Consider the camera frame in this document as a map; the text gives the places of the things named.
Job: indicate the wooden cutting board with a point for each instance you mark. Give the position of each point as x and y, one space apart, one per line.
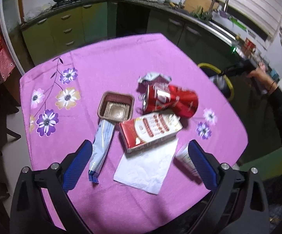
193 5

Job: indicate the clear plastic water bottle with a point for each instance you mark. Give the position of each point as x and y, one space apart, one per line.
220 82

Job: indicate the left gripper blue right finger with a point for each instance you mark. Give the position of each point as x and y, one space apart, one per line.
205 165

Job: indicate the white snack wrapper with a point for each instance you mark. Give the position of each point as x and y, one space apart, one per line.
154 77

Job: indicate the white supplement bottle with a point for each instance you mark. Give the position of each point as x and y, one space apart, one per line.
183 157

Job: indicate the white paper napkin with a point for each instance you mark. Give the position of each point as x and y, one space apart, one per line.
146 169

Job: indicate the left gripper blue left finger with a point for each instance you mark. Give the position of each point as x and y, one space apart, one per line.
74 164

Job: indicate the brown plastic food tray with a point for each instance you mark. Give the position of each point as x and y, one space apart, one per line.
116 107

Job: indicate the blue white tube wrapper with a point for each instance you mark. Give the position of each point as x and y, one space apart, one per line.
100 147

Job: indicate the green plant by sink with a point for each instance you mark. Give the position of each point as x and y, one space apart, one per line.
199 13

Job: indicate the red white carton box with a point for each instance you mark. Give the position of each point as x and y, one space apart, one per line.
148 130

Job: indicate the yellow rimmed black trash bin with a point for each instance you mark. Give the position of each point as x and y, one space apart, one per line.
211 70

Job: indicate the person's right hand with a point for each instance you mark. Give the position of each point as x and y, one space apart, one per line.
264 79

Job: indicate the green lower cabinets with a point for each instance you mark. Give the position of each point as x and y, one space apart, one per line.
66 31

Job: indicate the pink floral tablecloth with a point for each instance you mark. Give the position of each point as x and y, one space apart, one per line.
139 100

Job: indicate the red cup on counter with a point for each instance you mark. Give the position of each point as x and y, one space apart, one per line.
249 46

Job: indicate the red soda can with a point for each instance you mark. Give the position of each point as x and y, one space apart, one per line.
162 96

